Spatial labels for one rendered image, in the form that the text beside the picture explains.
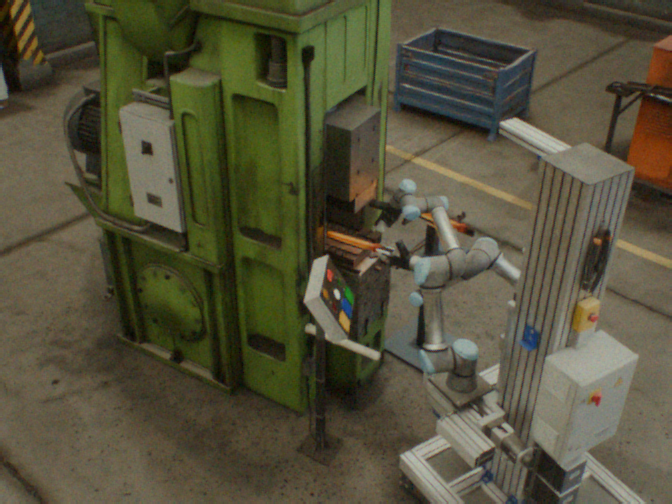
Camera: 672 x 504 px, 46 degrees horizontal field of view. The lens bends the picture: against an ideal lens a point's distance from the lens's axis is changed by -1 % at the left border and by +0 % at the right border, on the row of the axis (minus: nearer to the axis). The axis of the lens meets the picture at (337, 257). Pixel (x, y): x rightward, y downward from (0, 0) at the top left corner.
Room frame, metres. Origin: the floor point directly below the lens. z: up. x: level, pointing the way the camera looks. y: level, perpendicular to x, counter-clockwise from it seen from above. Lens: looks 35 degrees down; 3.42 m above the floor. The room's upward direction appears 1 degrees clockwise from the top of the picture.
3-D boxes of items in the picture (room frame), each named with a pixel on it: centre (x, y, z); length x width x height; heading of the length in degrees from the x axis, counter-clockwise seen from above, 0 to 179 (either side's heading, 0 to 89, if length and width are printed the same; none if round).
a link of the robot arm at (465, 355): (2.71, -0.58, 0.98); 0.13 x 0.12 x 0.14; 103
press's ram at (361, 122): (3.70, 0.02, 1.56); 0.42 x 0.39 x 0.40; 59
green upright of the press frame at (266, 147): (3.50, 0.32, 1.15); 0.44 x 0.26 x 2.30; 59
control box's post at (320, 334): (3.04, 0.08, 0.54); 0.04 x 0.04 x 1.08; 59
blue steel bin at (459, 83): (7.56, -1.24, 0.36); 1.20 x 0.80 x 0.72; 53
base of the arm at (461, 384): (2.71, -0.59, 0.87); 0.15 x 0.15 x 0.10
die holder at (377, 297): (3.72, 0.02, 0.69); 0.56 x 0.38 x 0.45; 59
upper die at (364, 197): (3.67, 0.04, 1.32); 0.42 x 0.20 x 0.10; 59
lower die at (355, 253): (3.67, 0.04, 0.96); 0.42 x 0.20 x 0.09; 59
